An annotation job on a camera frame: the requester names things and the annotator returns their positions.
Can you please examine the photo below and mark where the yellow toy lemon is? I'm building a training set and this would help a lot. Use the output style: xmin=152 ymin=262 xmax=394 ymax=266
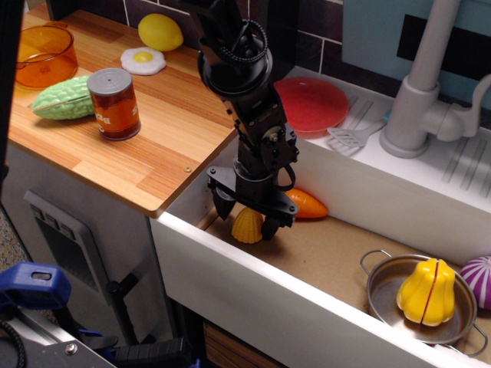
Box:
xmin=137 ymin=14 xmax=183 ymax=52

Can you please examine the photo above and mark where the purple white toy onion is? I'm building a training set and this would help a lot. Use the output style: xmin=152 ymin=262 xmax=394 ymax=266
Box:
xmin=460 ymin=256 xmax=490 ymax=311

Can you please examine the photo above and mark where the yellow toy bell pepper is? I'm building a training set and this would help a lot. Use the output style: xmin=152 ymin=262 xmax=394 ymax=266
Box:
xmin=396 ymin=258 xmax=456 ymax=327

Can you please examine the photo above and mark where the grey toy oven door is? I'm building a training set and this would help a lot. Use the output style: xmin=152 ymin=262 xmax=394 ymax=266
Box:
xmin=24 ymin=190 xmax=110 ymax=306

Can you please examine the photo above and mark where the toy fried egg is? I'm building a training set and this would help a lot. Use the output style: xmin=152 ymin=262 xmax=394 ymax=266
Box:
xmin=120 ymin=47 xmax=166 ymax=76

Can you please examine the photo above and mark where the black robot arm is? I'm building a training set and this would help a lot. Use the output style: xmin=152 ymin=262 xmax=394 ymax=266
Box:
xmin=180 ymin=1 xmax=299 ymax=240

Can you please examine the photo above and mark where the orange toy can grey lid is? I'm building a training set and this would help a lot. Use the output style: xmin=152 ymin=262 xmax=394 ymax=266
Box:
xmin=87 ymin=67 xmax=141 ymax=141

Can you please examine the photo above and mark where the black cable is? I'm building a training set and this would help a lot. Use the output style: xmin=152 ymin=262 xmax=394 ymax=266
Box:
xmin=0 ymin=320 xmax=28 ymax=368

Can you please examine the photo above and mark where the green toy bitter gourd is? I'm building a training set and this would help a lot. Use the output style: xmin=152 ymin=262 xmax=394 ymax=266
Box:
xmin=30 ymin=75 xmax=94 ymax=120

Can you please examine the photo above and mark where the blue plastic clamp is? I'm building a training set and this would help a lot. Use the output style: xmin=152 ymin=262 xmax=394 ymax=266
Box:
xmin=1 ymin=261 xmax=71 ymax=313

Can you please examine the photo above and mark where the grey toy faucet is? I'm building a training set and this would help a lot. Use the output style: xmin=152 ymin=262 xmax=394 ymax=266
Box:
xmin=379 ymin=1 xmax=490 ymax=159

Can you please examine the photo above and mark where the yellow toy corn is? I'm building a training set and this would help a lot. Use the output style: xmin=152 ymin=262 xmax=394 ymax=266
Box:
xmin=231 ymin=207 xmax=264 ymax=244

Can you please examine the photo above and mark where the grey toy spatula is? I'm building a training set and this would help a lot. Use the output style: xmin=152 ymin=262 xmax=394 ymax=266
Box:
xmin=328 ymin=120 xmax=387 ymax=153

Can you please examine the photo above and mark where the orange toy carrot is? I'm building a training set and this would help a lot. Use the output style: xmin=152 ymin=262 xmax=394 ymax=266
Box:
xmin=286 ymin=188 xmax=329 ymax=219

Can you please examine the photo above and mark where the orange transparent plastic pot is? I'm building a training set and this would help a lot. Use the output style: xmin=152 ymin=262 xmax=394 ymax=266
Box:
xmin=15 ymin=21 xmax=78 ymax=89

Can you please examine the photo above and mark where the red plastic plate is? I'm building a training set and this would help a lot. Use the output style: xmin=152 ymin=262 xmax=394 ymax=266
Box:
xmin=275 ymin=77 xmax=350 ymax=138

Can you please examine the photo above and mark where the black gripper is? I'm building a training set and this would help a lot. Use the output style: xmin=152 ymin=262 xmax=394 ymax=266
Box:
xmin=206 ymin=160 xmax=298 ymax=241

